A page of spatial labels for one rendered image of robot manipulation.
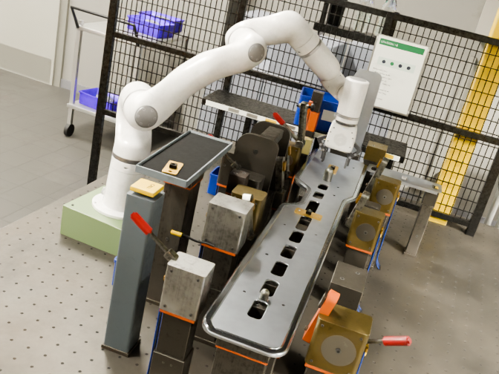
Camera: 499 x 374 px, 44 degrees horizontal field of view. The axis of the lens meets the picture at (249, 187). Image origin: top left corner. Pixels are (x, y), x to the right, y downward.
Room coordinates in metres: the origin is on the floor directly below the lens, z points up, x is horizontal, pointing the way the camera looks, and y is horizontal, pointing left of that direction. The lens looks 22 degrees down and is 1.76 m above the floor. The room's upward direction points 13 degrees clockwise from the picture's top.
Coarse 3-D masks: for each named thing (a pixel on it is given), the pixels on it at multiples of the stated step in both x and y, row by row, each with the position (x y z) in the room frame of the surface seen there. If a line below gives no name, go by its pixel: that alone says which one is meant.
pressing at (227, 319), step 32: (320, 160) 2.26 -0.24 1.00; (352, 160) 2.35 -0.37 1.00; (320, 192) 1.94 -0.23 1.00; (352, 192) 2.01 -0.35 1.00; (288, 224) 1.63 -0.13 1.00; (320, 224) 1.68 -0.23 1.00; (256, 256) 1.40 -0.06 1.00; (320, 256) 1.49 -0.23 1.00; (224, 288) 1.21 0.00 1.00; (256, 288) 1.25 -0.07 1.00; (288, 288) 1.28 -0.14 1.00; (224, 320) 1.10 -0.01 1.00; (256, 320) 1.13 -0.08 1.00; (288, 320) 1.15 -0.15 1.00
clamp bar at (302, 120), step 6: (306, 102) 2.23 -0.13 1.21; (300, 108) 2.21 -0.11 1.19; (306, 108) 2.23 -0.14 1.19; (312, 108) 2.20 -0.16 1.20; (300, 114) 2.21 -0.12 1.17; (306, 114) 2.23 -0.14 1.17; (300, 120) 2.21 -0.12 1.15; (306, 120) 2.23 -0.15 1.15; (300, 126) 2.21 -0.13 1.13; (300, 132) 2.20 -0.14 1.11; (300, 138) 2.20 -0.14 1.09
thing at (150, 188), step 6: (138, 180) 1.33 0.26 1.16; (144, 180) 1.34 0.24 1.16; (132, 186) 1.30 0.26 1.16; (138, 186) 1.30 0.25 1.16; (144, 186) 1.31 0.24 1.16; (150, 186) 1.32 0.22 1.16; (156, 186) 1.33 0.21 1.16; (162, 186) 1.33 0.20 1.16; (138, 192) 1.29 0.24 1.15; (144, 192) 1.29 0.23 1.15; (150, 192) 1.29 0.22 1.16; (156, 192) 1.30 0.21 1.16
